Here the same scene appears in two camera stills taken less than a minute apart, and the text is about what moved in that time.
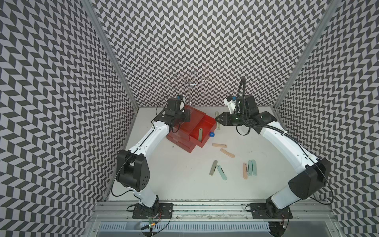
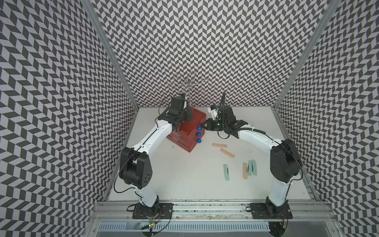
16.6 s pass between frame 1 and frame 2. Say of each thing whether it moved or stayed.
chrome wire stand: stayed
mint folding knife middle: stayed
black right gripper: moved
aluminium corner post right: stayed
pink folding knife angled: stayed
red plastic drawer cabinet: moved
